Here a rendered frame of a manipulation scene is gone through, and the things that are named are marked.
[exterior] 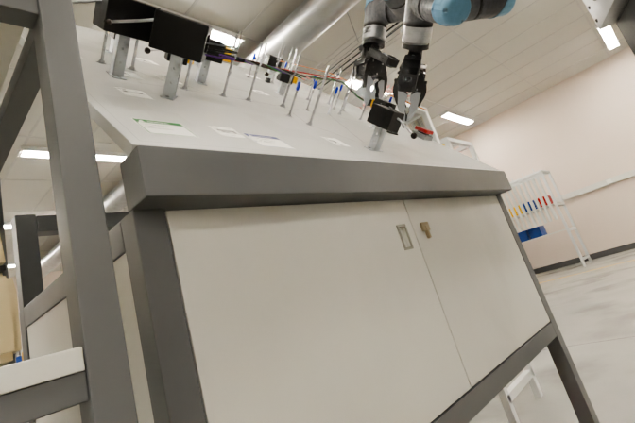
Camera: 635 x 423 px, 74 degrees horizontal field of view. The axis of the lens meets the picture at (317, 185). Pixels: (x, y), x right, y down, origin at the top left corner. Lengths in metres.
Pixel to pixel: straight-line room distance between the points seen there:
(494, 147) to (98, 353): 9.44
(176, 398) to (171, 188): 0.23
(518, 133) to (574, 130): 1.01
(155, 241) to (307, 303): 0.24
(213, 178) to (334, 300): 0.27
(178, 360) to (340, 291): 0.29
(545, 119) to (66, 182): 9.25
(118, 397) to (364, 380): 0.38
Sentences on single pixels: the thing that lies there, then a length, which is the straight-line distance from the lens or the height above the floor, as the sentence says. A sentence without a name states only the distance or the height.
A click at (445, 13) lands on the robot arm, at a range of 1.05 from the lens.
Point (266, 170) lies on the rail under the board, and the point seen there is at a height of 0.84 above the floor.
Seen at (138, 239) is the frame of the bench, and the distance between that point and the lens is 0.53.
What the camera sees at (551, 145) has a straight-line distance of 9.39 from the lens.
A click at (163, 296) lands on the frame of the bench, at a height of 0.69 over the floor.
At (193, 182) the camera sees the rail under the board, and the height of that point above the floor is 0.82.
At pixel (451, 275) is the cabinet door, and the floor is 0.61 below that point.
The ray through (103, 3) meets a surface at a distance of 0.87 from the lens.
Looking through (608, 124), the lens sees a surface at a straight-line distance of 9.28.
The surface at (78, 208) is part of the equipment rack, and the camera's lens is 0.46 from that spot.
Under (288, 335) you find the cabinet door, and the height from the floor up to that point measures 0.61.
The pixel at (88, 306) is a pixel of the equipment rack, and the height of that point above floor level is 0.69.
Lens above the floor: 0.63
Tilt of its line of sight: 16 degrees up
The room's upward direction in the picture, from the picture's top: 17 degrees counter-clockwise
